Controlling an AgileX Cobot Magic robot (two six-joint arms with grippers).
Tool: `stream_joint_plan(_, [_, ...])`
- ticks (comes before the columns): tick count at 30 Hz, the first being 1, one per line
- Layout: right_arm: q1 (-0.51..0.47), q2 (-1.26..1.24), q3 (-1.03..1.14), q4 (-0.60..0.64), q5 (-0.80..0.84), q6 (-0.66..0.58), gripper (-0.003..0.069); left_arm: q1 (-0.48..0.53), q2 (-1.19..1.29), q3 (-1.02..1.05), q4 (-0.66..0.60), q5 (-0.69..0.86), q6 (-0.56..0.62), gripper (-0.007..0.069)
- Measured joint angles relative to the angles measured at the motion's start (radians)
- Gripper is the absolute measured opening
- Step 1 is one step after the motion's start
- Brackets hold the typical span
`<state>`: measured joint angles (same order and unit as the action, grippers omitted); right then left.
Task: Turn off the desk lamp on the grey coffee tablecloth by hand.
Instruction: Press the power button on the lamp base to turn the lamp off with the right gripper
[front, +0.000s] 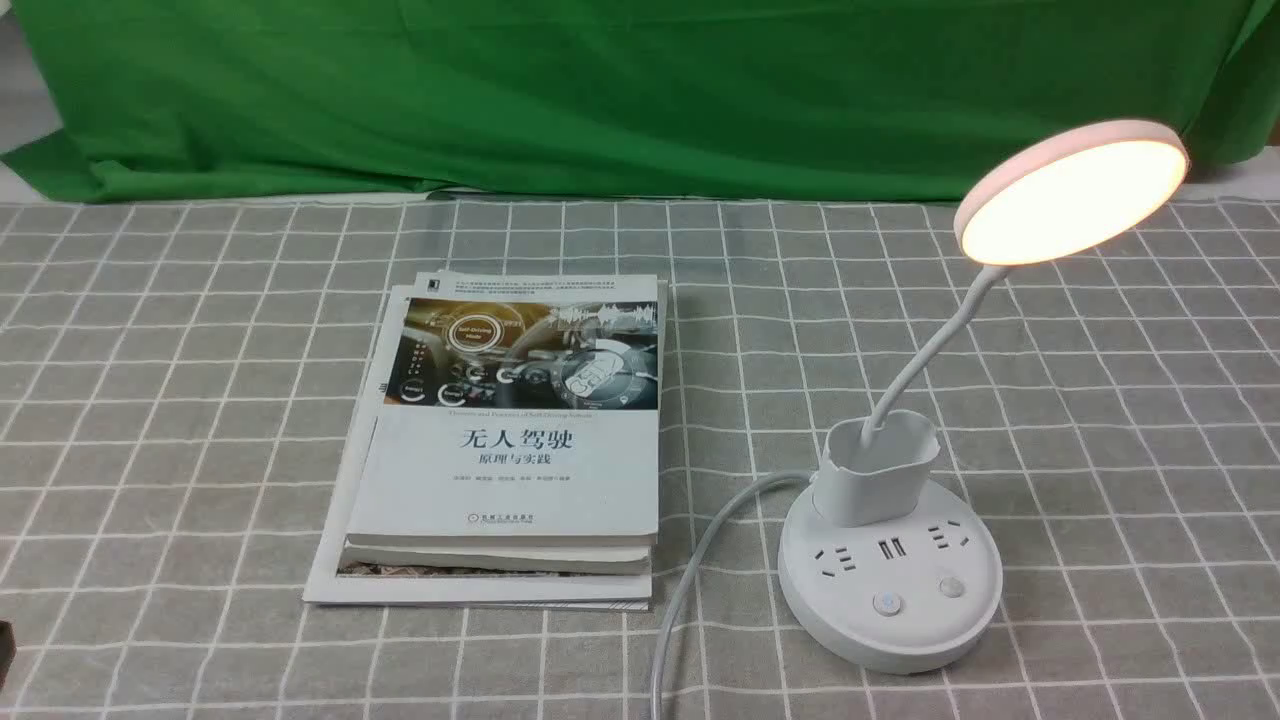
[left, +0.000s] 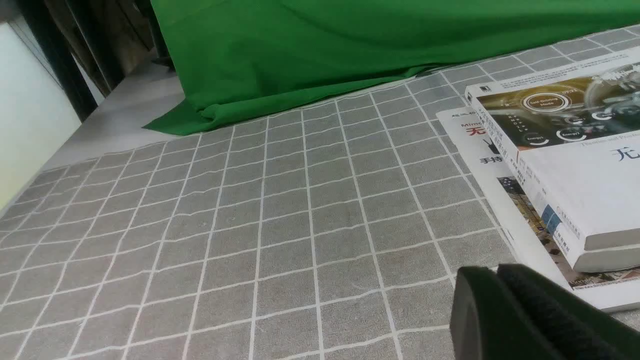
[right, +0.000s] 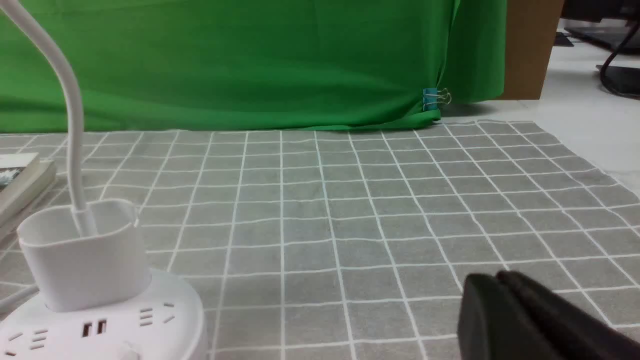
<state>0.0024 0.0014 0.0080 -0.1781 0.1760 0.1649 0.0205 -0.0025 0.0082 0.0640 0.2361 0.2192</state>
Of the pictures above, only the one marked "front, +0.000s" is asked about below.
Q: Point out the middle book in stack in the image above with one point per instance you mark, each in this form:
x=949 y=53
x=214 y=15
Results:
x=435 y=561

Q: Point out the green backdrop cloth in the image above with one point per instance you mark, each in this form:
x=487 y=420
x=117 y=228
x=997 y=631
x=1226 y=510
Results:
x=808 y=100

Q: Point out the white desk lamp with sockets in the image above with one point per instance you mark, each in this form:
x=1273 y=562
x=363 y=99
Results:
x=880 y=564

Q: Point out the grey checked tablecloth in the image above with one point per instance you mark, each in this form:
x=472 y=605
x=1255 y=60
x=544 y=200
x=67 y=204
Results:
x=177 y=383

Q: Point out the large white bottom book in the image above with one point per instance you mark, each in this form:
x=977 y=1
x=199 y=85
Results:
x=325 y=586

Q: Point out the white self-driving textbook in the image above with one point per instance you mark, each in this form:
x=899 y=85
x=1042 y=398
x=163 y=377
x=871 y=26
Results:
x=512 y=407

